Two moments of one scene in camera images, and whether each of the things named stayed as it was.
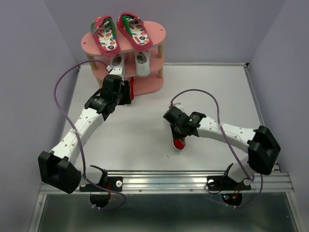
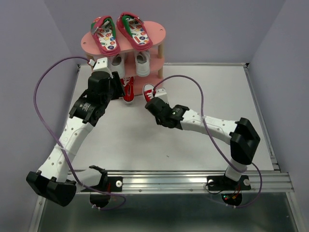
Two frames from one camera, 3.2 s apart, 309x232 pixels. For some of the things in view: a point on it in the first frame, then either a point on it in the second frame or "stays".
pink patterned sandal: x=134 y=29 stays
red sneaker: x=178 y=144 to x=147 y=92
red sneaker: x=132 y=89 stays
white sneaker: x=119 y=60 stays
